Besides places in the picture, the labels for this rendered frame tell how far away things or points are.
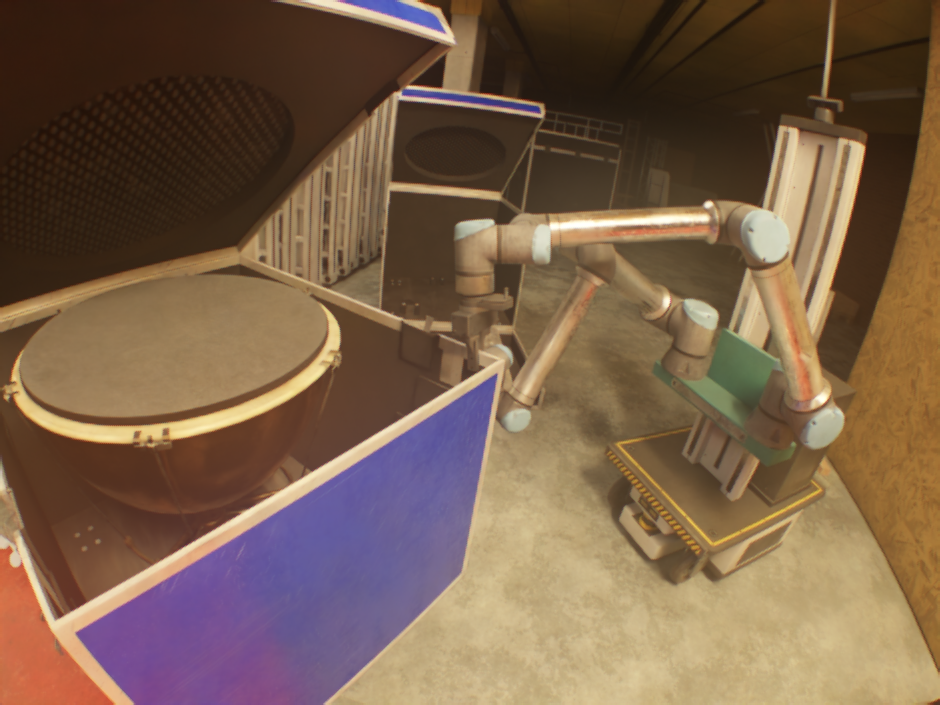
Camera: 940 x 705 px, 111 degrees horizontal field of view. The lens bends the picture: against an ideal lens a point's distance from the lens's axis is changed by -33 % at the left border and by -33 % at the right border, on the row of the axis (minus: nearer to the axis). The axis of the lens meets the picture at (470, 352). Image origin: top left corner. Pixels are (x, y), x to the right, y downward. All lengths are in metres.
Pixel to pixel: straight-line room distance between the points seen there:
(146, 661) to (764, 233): 1.41
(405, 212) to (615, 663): 3.51
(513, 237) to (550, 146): 6.02
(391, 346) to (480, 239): 0.44
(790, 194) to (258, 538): 1.86
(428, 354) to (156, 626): 0.90
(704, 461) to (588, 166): 5.79
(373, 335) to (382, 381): 0.14
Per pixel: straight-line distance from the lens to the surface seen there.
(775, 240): 1.20
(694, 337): 1.88
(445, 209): 4.11
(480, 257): 1.08
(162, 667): 0.83
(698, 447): 2.16
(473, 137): 3.59
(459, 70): 6.29
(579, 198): 7.41
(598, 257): 1.43
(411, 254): 4.18
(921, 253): 3.23
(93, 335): 1.30
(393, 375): 1.39
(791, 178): 1.91
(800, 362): 1.38
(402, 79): 1.25
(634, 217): 1.24
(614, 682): 1.74
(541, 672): 1.69
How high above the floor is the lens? 1.46
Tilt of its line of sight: 26 degrees down
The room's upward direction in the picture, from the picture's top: 8 degrees clockwise
